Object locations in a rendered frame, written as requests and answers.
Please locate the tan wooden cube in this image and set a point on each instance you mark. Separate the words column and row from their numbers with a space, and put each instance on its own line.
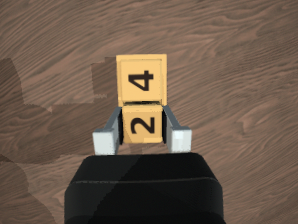
column 142, row 121
column 141, row 80

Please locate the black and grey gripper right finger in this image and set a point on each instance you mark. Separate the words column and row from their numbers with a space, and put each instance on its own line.
column 177, row 137

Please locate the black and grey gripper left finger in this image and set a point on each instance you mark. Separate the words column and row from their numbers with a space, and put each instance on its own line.
column 107, row 140

